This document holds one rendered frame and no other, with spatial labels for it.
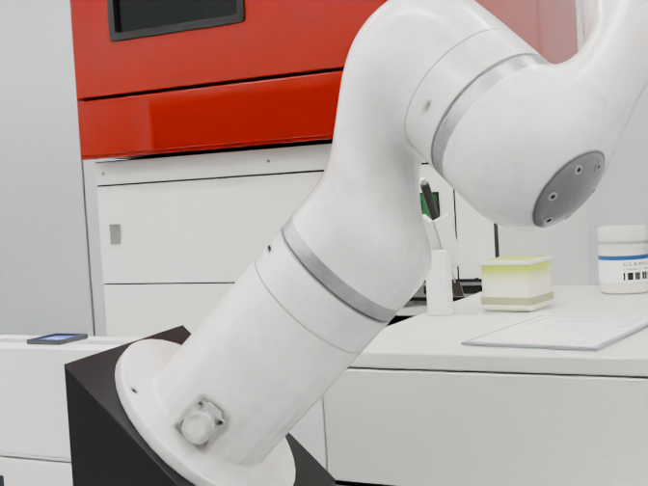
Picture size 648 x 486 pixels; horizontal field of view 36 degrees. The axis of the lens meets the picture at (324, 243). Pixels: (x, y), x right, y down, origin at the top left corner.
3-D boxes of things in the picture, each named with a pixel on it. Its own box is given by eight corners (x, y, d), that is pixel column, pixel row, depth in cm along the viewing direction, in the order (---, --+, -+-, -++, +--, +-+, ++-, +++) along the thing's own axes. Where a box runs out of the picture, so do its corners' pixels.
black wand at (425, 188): (426, 180, 126) (429, 175, 127) (416, 181, 127) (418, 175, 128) (463, 298, 137) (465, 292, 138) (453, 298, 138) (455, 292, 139)
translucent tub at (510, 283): (503, 304, 138) (501, 255, 138) (555, 305, 134) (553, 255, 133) (479, 310, 132) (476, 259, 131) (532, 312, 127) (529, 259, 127)
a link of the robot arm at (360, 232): (337, 310, 75) (555, 65, 69) (219, 161, 85) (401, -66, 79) (415, 330, 85) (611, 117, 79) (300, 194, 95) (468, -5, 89)
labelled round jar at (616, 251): (605, 288, 149) (602, 226, 148) (654, 288, 146) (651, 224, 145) (594, 294, 143) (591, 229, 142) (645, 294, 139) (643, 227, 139)
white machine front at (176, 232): (116, 358, 203) (102, 162, 201) (504, 370, 166) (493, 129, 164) (106, 361, 200) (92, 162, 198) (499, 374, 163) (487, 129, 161)
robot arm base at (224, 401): (255, 544, 78) (408, 381, 74) (77, 382, 79) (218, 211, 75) (309, 456, 97) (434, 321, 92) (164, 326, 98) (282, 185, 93)
